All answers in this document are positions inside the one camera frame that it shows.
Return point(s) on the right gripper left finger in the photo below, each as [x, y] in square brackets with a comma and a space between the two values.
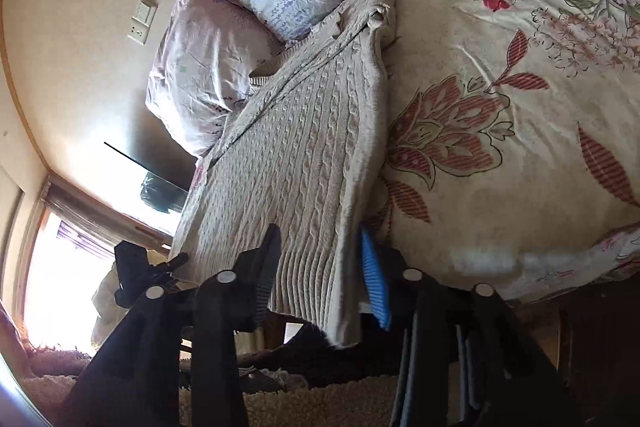
[245, 300]

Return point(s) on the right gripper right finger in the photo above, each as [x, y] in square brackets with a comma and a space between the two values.
[388, 291]

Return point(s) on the window with wooden frame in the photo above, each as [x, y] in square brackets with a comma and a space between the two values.
[72, 252]

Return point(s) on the lower lavender print pillow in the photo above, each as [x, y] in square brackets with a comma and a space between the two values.
[201, 70]

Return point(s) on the white wall switch plate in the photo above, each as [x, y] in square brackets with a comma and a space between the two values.
[141, 22]

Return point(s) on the floral bed quilt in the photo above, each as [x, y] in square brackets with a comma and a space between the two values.
[513, 148]

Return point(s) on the beige cable-knit sweater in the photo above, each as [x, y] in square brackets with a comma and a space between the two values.
[303, 154]

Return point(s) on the dark bedside table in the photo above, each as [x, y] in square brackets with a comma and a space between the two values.
[157, 192]

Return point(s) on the beige shaggy rug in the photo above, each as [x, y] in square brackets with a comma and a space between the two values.
[368, 402]

